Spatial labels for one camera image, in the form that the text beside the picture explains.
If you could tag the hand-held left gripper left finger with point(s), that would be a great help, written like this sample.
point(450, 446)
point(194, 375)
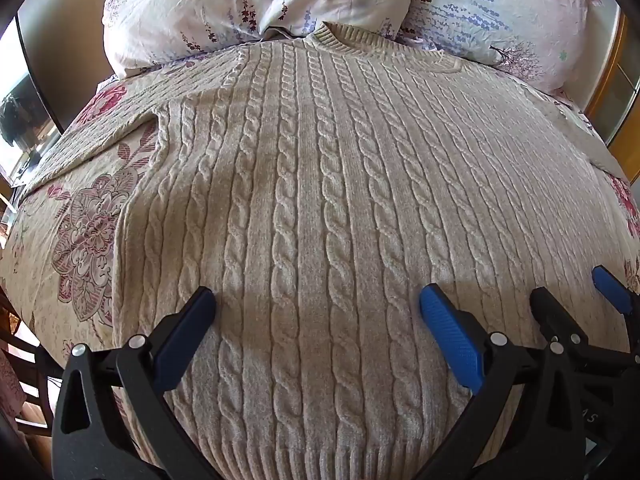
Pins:
point(192, 320)

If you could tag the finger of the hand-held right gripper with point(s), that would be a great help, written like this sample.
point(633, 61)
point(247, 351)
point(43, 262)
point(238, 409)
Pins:
point(555, 317)
point(612, 290)

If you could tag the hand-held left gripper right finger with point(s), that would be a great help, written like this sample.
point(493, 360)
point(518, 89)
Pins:
point(450, 330)

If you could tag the floral bedspread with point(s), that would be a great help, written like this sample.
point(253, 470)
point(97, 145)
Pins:
point(90, 230)

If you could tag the dark wooden chair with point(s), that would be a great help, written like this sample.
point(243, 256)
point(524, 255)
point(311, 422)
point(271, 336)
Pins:
point(42, 360)

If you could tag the wooden cabinet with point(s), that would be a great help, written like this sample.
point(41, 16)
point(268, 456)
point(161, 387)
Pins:
point(607, 75)

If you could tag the lavender print pillow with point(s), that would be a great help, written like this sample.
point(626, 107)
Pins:
point(500, 15)

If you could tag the black framed glass panel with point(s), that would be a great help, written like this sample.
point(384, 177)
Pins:
point(30, 70)

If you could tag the pale pink floral pillow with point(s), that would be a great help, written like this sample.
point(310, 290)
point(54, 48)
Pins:
point(200, 0)

